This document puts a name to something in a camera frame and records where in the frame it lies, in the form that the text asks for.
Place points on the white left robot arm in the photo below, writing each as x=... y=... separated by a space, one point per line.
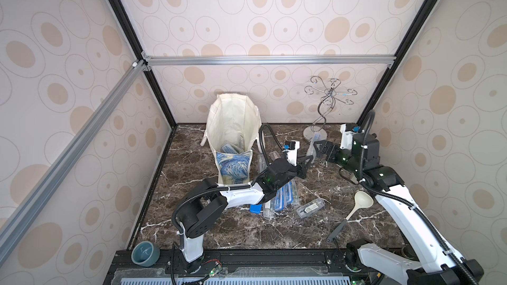
x=199 y=209

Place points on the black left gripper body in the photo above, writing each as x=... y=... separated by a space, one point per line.
x=290 y=172

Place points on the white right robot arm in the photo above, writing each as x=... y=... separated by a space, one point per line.
x=436 y=260

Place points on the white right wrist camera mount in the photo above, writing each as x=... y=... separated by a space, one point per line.
x=348 y=130

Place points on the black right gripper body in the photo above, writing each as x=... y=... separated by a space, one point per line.
x=333 y=149

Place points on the Starry Night canvas tote bag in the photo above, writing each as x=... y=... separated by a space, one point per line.
x=233 y=118

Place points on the aluminium frame rail back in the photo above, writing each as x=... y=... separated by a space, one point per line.
x=272 y=60

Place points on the clear case blue compass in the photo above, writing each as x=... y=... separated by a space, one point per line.
x=289 y=193
x=279 y=200

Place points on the grey green bowl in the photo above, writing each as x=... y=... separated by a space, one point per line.
x=145 y=254

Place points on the chrome jewelry stand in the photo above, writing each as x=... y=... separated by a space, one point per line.
x=329 y=94

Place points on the clear case with barcode label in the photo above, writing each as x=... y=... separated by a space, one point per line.
x=310 y=208

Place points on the white spatula black handle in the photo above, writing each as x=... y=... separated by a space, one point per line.
x=362 y=200

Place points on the aluminium frame rail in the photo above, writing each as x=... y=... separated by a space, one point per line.
x=272 y=60
x=21 y=220

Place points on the black corner frame post left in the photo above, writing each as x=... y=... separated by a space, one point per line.
x=134 y=43

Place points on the aluminium frame rail left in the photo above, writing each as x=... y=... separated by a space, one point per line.
x=21 y=220

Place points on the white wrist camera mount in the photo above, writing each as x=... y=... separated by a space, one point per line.
x=291 y=151
x=348 y=130

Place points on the black corner frame post right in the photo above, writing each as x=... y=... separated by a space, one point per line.
x=419 y=21

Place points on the clear case blue compass front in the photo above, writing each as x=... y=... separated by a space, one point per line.
x=279 y=200

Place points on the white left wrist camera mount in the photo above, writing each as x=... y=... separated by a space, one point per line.
x=291 y=151

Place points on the black corner frame post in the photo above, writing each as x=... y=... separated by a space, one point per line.
x=419 y=21
x=134 y=43

